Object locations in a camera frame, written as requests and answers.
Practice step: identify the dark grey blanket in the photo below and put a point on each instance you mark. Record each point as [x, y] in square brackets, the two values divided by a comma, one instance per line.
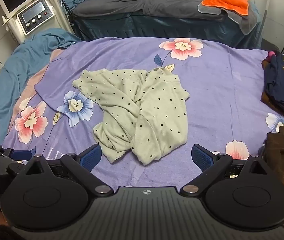
[142, 1]

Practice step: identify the orange towel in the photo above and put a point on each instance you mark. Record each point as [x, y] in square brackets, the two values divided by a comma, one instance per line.
[225, 0]

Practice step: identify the grey towel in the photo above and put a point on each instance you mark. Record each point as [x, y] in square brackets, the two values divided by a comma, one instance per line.
[247, 22]

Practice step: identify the purple floral blanket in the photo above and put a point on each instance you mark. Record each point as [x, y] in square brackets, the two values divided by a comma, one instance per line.
[219, 85]

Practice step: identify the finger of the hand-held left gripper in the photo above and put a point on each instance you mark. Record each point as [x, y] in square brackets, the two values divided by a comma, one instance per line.
[23, 153]

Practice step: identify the navy printed garment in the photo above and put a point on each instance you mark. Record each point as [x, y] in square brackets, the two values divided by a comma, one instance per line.
[282, 87]

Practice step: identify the teal blue duvet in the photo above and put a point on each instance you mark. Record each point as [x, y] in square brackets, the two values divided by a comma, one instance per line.
[19, 62]

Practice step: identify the beige polka dot shirt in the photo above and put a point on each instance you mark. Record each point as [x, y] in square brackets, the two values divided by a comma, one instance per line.
[157, 105]

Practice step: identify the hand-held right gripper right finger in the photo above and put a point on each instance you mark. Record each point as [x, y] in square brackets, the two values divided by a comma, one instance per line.
[200, 158]

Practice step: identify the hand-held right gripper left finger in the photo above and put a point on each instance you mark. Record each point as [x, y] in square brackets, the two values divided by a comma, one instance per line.
[91, 155]

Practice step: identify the white beauty machine with screen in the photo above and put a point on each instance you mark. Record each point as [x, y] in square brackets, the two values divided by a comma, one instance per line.
[31, 15]

